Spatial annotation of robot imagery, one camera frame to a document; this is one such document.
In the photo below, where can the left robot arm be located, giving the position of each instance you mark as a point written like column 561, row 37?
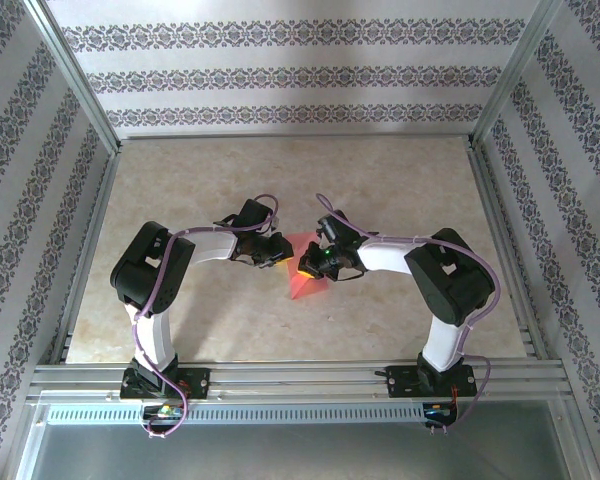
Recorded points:
column 210, row 247

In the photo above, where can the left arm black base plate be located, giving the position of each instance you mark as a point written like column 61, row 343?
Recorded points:
column 197, row 382

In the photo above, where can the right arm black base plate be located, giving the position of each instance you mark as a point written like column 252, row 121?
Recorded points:
column 400, row 382

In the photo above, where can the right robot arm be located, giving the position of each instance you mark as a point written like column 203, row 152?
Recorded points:
column 385, row 260

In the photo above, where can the aluminium frame post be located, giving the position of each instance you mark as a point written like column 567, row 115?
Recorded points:
column 517, row 75
column 70, row 75

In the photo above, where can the thin aluminium rail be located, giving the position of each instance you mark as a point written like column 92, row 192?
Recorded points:
column 295, row 136

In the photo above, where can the long aluminium mounting rail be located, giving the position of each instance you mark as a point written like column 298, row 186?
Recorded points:
column 300, row 372

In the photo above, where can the pink paper sheet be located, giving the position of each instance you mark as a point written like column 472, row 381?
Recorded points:
column 310, row 290

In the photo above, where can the aluminium side rail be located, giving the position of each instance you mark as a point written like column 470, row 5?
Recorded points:
column 497, row 215
column 99, row 215

